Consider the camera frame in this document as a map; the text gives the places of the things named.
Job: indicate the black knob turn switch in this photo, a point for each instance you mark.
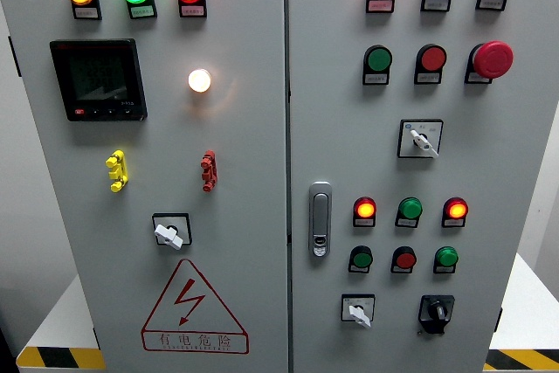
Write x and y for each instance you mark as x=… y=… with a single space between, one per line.
x=437 y=312

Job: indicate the pale grey cabinet door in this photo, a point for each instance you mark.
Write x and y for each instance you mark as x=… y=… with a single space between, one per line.
x=244 y=150
x=349 y=150

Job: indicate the silver door lock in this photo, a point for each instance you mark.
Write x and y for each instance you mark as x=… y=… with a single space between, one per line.
x=320 y=216

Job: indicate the small red indicator lamp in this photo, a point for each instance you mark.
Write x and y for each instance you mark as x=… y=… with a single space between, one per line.
x=455 y=208
x=364 y=209

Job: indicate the small label plate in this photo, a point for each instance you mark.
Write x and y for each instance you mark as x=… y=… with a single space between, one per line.
x=453 y=222
x=477 y=77
x=436 y=4
x=491 y=3
x=358 y=269
x=192 y=11
x=380 y=6
x=86 y=12
x=428 y=77
x=443 y=269
x=401 y=270
x=406 y=223
x=142 y=11
x=376 y=78
x=363 y=222

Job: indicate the white lamp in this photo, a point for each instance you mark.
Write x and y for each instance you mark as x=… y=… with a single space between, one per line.
x=199 y=80

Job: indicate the small green push button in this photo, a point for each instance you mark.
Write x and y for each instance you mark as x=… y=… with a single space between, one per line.
x=362 y=258

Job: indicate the small green indicator lamp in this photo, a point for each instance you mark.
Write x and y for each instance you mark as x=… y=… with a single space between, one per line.
x=446 y=256
x=410 y=208

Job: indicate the large green push button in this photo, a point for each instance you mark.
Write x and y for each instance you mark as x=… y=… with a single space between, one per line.
x=379 y=58

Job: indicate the small red push button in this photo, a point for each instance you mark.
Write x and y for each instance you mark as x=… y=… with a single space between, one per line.
x=405 y=259

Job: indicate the large red push button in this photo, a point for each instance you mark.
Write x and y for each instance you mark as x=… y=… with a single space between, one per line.
x=433 y=58

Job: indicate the red warning triangle sign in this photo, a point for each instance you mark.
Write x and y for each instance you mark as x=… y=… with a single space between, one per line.
x=194 y=340

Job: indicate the black display meter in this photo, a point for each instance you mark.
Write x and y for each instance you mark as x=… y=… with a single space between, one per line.
x=98 y=79

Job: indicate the large red stop button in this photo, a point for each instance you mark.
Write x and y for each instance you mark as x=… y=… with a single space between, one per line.
x=492 y=60

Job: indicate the black door hinge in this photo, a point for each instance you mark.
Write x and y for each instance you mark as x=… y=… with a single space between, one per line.
x=14 y=56
x=96 y=338
x=498 y=320

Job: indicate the black yellow striped tape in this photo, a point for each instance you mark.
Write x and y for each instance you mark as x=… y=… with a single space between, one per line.
x=524 y=360
x=61 y=358

